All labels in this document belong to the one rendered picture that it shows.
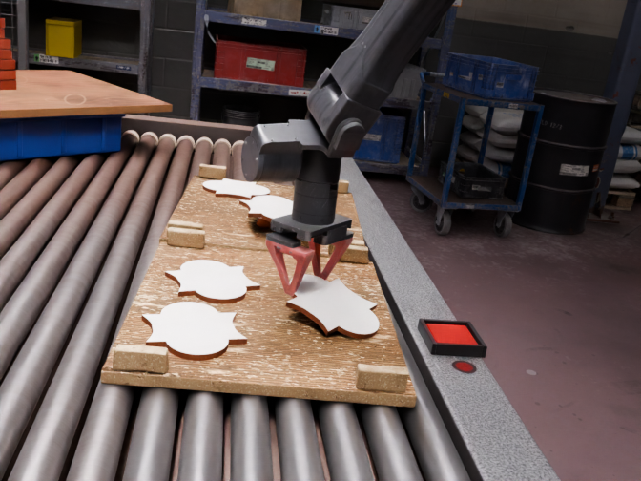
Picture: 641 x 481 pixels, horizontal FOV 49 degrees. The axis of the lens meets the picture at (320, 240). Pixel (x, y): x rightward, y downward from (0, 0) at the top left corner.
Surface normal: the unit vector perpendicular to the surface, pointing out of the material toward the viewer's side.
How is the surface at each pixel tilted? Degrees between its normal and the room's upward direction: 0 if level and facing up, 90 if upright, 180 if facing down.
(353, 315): 14
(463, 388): 0
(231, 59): 90
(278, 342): 0
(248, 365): 0
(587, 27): 90
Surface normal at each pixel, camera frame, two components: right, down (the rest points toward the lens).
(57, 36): 0.12, 0.35
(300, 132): 0.30, -0.70
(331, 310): 0.31, -0.84
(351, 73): -0.75, -0.17
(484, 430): 0.12, -0.94
